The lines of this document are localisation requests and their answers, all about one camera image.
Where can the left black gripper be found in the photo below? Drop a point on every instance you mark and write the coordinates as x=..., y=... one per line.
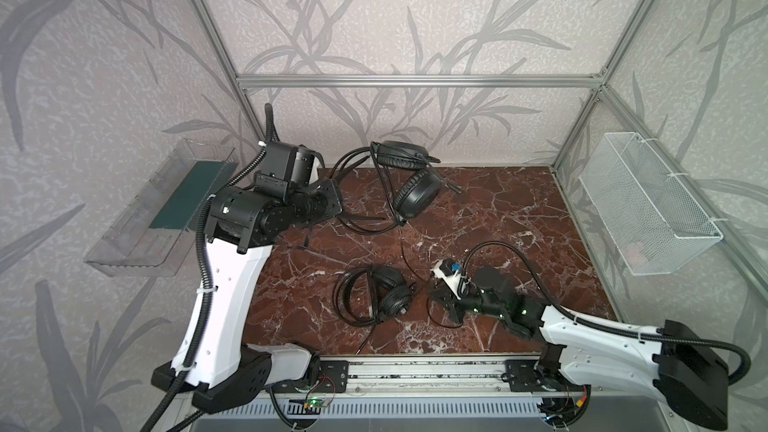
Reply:
x=327, y=201

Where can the white wire mesh basket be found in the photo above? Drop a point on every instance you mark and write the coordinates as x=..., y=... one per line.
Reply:
x=653, y=219

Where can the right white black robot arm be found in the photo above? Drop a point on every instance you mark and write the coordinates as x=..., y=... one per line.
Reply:
x=670, y=364

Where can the aluminium front rail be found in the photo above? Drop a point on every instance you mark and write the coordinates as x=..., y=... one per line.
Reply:
x=420, y=375

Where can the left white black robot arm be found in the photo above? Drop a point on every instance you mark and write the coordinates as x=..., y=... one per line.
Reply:
x=237, y=229

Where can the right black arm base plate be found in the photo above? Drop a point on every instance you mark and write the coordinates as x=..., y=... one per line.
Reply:
x=524, y=375

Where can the aluminium frame crossbar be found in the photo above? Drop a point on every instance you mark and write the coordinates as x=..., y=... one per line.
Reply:
x=419, y=81

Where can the green lit circuit board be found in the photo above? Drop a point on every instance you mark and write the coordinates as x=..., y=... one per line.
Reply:
x=315, y=404

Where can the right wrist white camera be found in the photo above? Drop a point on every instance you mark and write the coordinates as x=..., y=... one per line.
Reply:
x=453, y=276

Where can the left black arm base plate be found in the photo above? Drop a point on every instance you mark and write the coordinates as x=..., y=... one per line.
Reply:
x=333, y=376

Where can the clear plastic wall tray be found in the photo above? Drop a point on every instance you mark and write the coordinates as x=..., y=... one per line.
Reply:
x=154, y=234

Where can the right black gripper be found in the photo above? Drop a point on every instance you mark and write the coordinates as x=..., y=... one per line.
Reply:
x=447, y=294

